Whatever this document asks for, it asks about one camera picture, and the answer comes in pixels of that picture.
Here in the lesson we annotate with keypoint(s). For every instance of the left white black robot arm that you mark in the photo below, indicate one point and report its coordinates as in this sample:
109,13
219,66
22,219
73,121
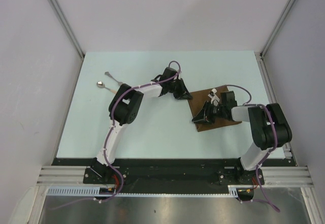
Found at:
124,109

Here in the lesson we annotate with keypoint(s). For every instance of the silver metal fork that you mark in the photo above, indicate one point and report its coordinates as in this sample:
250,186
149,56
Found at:
110,76

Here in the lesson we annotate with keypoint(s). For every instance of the aluminium rail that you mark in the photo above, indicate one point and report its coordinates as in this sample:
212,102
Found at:
273,176
283,130

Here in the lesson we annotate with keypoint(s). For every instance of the aluminium frame post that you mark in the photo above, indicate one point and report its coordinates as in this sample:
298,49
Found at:
59,13
275,31

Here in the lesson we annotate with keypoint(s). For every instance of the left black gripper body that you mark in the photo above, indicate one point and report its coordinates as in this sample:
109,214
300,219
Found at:
174,88

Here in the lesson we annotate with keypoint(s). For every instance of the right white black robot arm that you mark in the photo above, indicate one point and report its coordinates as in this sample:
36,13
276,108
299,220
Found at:
269,129

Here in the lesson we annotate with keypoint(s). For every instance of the left aluminium frame post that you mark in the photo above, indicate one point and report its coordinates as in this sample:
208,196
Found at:
59,13

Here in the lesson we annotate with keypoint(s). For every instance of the right aluminium frame post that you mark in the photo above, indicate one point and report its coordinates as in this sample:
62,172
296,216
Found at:
275,31

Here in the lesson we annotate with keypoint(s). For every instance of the spoon with wooden handle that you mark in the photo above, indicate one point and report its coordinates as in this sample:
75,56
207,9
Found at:
100,84

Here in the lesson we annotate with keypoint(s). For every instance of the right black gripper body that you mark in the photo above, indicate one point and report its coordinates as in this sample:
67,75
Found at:
213,112

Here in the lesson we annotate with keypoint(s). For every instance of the brown cloth napkin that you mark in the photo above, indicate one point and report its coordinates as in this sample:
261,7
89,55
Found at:
196,104

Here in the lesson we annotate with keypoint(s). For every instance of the front aluminium rail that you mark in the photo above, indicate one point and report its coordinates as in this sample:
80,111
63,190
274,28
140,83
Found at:
273,176

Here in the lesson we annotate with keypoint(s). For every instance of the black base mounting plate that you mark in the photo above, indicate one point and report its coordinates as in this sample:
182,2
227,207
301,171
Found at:
171,176

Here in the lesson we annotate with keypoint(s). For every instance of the right side aluminium rail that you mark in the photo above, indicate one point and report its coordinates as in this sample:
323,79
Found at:
283,130

